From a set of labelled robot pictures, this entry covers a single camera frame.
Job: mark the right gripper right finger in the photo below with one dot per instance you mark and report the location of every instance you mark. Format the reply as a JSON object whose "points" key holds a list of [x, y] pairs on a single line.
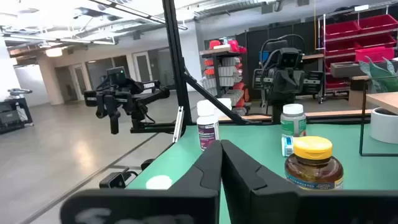
{"points": [[248, 193]]}

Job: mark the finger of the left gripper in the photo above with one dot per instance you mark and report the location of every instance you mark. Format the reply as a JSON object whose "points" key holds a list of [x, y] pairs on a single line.
{"points": [[297, 82], [281, 82]]}

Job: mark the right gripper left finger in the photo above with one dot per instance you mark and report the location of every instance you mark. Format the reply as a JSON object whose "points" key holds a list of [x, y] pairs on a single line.
{"points": [[199, 193]]}

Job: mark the white-capped bottle green label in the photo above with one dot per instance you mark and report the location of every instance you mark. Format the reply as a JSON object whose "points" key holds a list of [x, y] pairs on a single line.
{"points": [[293, 123]]}

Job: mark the small translucent white bottle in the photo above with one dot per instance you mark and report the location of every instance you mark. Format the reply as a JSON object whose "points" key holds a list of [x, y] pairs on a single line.
{"points": [[158, 182]]}

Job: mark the white square bottle blue label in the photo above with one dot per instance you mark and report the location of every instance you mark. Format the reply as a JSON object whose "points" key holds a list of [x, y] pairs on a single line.
{"points": [[287, 146]]}

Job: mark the large white bottle purple label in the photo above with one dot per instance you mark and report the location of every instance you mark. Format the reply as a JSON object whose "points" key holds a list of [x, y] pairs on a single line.
{"points": [[207, 130]]}

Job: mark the amber bottle yellow cap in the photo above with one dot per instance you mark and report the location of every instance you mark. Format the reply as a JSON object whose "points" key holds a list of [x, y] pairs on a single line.
{"points": [[312, 168]]}

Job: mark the grey tray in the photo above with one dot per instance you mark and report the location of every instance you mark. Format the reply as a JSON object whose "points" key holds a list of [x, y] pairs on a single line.
{"points": [[345, 69]]}

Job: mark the wooden table side board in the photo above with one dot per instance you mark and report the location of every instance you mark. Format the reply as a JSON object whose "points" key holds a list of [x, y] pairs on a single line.
{"points": [[335, 113]]}

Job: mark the light wooden desk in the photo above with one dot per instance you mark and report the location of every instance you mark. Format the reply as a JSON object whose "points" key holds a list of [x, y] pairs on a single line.
{"points": [[356, 93]]}

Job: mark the rack with grey orange bins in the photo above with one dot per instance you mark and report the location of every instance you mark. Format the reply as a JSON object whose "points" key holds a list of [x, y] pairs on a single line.
{"points": [[228, 71]]}

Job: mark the metal rack with red bins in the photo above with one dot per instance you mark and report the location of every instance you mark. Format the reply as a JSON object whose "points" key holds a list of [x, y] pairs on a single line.
{"points": [[342, 29]]}

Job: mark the white plastic container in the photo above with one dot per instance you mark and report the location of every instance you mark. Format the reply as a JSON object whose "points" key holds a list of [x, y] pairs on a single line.
{"points": [[224, 104]]}

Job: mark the white round plant pot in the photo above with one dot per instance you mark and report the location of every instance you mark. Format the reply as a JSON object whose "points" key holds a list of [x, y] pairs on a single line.
{"points": [[385, 127]]}

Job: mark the black equipment cart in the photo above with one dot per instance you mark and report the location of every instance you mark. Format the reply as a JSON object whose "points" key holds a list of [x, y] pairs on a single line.
{"points": [[12, 115]]}

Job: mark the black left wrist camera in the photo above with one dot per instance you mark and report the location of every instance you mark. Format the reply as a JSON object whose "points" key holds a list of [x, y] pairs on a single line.
{"points": [[289, 57]]}

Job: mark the wooden shelf black metal frame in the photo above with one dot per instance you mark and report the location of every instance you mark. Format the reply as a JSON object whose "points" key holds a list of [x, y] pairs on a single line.
{"points": [[385, 101]]}

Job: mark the black table-level camera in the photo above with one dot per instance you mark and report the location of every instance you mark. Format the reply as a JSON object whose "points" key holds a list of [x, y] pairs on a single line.
{"points": [[113, 181]]}

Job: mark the black metal table frame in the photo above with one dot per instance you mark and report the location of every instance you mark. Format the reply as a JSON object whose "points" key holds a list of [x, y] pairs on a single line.
{"points": [[177, 62]]}

